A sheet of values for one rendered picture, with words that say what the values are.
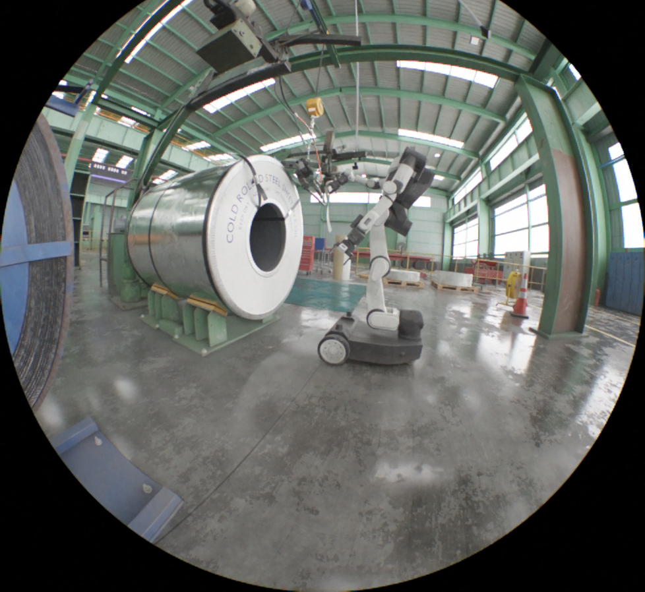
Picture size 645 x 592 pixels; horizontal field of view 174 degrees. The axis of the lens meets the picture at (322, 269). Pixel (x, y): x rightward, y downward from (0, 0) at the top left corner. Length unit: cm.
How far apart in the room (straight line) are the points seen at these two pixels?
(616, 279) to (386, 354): 905
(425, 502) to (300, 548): 37
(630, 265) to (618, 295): 106
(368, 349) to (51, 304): 139
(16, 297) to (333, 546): 84
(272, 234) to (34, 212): 168
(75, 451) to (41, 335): 55
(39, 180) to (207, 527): 84
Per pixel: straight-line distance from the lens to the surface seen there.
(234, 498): 75
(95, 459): 95
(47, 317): 55
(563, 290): 328
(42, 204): 54
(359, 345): 133
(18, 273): 53
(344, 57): 379
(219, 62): 109
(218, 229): 114
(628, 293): 930
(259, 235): 191
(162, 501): 73
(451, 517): 80
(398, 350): 136
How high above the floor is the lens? 67
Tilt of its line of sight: 4 degrees down
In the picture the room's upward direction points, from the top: 4 degrees clockwise
